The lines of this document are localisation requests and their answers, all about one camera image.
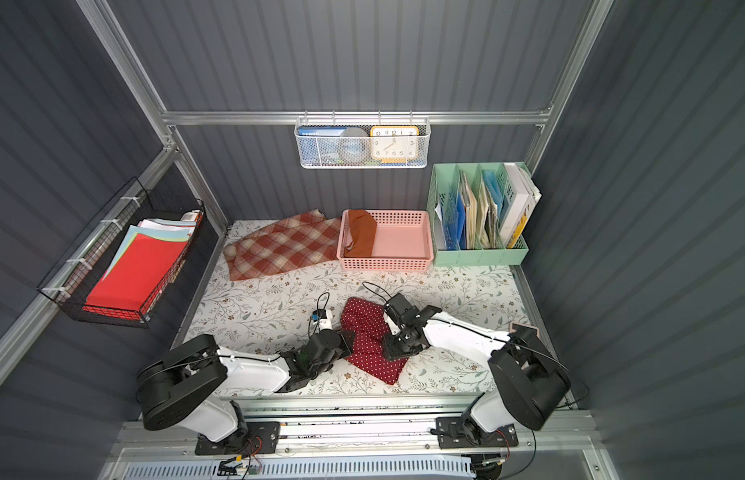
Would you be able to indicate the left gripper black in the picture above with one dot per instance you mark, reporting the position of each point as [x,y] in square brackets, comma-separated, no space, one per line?
[343,342]

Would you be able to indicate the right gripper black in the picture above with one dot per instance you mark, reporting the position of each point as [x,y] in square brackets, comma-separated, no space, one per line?
[394,346]

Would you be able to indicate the dark red polka-dot skirt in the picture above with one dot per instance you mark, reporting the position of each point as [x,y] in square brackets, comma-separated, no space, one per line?
[366,320]

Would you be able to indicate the rust orange skirt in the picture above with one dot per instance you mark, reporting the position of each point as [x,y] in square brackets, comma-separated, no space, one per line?
[363,229]

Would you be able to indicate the red plaid skirt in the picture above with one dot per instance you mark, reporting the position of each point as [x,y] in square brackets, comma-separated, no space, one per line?
[296,242]

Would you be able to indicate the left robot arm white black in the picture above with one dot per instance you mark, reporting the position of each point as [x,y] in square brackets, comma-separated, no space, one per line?
[180,388]

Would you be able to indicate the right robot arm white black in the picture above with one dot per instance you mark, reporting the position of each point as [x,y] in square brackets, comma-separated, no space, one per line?
[529,382]

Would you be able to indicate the grey tape roll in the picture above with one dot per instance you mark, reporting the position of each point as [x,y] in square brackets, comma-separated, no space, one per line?
[353,146]

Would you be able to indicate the pink plastic basket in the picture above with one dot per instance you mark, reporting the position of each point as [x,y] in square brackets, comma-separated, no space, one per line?
[402,242]

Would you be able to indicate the blue folders in organizer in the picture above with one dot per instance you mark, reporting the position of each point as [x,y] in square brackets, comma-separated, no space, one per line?
[455,222]

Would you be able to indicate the small orange white card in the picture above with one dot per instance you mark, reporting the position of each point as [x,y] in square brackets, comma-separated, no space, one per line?
[523,329]

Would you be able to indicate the mint green file organizer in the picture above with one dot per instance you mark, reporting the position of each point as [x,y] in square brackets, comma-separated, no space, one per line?
[443,183]

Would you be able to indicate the white book in organizer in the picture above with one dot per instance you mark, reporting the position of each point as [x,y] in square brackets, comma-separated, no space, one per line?
[522,196]

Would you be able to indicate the yellow alarm clock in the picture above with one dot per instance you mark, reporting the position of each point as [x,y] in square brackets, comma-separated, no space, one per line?
[394,144]

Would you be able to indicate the red paper stack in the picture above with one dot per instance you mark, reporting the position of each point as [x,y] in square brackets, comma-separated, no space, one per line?
[125,289]

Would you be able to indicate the blue box in basket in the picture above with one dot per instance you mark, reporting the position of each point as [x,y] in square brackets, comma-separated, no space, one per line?
[318,145]

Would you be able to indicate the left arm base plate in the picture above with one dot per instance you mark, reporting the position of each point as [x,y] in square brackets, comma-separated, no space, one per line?
[255,438]

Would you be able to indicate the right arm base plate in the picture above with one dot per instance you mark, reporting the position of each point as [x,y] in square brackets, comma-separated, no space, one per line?
[459,432]

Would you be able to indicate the white wire wall basket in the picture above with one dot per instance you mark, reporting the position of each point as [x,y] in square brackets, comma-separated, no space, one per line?
[367,122]

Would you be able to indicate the black wire side basket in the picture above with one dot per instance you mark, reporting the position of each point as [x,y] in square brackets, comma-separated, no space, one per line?
[133,210]

